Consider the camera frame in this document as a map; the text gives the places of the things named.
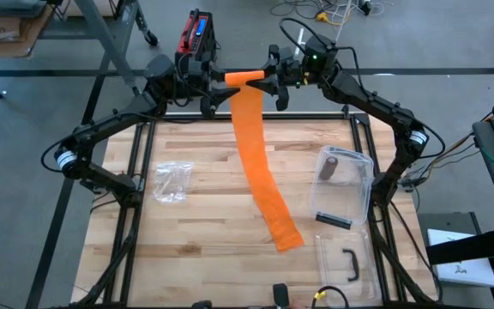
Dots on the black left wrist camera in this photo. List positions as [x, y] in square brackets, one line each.
[192, 83]

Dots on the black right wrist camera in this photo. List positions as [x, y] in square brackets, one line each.
[294, 72]

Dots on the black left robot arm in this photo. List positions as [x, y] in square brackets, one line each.
[101, 126]

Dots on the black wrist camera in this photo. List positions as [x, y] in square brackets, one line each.
[192, 83]
[294, 72]

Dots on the black plastic clamp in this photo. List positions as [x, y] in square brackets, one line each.
[346, 112]

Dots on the person's hand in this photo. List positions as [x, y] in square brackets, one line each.
[297, 305]

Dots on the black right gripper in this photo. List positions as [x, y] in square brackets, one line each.
[282, 101]

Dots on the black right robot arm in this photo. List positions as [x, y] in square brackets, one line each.
[371, 103]

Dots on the clear plastic bag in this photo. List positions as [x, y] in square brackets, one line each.
[172, 182]

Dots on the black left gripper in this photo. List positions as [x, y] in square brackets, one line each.
[207, 107]

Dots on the red black battery box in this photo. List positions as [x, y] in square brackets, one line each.
[195, 34]

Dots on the clear plastic bin lid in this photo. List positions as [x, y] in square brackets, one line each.
[328, 266]

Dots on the wooden workbench with casters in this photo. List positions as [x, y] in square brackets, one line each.
[105, 43]

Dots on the beige elastic bandage roll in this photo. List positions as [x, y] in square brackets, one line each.
[328, 168]

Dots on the orange cloth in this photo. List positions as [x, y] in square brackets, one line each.
[251, 129]

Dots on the dark grey floor box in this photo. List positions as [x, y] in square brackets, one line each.
[448, 221]

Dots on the clear plastic storage bin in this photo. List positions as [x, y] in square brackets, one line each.
[345, 201]

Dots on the white paper sheet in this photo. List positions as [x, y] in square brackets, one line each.
[465, 272]

